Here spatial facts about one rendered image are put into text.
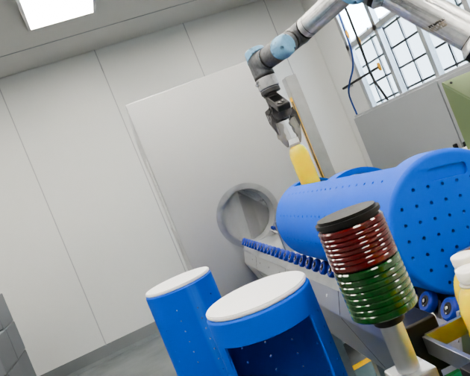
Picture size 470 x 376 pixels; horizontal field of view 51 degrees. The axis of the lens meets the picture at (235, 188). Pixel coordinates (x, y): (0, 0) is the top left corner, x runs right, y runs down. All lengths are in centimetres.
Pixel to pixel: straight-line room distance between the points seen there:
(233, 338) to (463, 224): 57
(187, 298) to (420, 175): 116
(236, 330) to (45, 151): 500
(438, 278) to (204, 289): 112
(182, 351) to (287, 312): 87
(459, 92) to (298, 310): 79
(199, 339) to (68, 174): 422
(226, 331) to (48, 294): 484
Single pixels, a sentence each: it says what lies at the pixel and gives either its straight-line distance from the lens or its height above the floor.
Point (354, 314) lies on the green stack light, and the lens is 48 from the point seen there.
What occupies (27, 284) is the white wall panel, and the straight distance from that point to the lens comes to 597.
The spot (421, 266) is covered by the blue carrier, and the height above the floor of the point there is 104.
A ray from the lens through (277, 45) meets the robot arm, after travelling 165.
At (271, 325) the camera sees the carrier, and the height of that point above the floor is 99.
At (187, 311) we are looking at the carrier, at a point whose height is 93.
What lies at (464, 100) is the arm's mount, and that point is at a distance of 155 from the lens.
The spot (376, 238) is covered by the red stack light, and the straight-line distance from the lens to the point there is 45.
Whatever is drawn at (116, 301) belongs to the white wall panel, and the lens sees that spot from 593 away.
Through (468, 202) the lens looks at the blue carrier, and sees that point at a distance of 104.
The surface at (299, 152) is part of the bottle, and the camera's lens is 168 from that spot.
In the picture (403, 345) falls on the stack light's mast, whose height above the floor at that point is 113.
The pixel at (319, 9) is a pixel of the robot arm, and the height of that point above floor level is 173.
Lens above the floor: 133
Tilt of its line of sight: 1 degrees down
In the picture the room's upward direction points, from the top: 22 degrees counter-clockwise
